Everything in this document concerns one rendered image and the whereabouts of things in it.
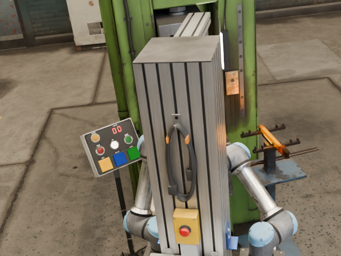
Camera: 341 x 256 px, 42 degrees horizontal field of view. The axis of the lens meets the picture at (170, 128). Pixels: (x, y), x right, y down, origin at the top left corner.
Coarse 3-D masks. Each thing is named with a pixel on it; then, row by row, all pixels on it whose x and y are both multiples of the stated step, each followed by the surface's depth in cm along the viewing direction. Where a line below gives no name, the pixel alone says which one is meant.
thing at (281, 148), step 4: (260, 128) 301; (264, 128) 299; (264, 132) 295; (268, 132) 294; (268, 136) 290; (272, 136) 289; (272, 140) 285; (276, 140) 284; (276, 144) 280; (280, 144) 279; (280, 148) 276; (284, 148) 273; (280, 152) 277; (284, 152) 273; (288, 152) 269; (284, 156) 272; (288, 156) 270
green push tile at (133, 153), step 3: (132, 147) 289; (135, 147) 289; (126, 150) 287; (129, 150) 287; (132, 150) 288; (135, 150) 289; (129, 153) 287; (132, 153) 288; (135, 153) 289; (138, 153) 289; (129, 156) 287; (132, 156) 288; (135, 156) 288; (138, 156) 289; (132, 159) 287
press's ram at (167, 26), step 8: (192, 8) 297; (160, 16) 287; (168, 16) 285; (176, 16) 283; (184, 16) 281; (160, 24) 270; (168, 24) 269; (176, 24) 269; (160, 32) 270; (168, 32) 271; (176, 32) 271
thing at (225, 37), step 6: (222, 30) 288; (222, 36) 287; (222, 42) 289; (222, 48) 291; (228, 48) 291; (222, 54) 293; (228, 54) 293; (222, 60) 296; (228, 60) 295; (222, 66) 299; (228, 66) 297
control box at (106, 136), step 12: (96, 132) 281; (108, 132) 284; (120, 132) 287; (132, 132) 290; (84, 144) 280; (96, 144) 280; (108, 144) 283; (120, 144) 286; (132, 144) 289; (96, 156) 279; (108, 156) 282; (96, 168) 278
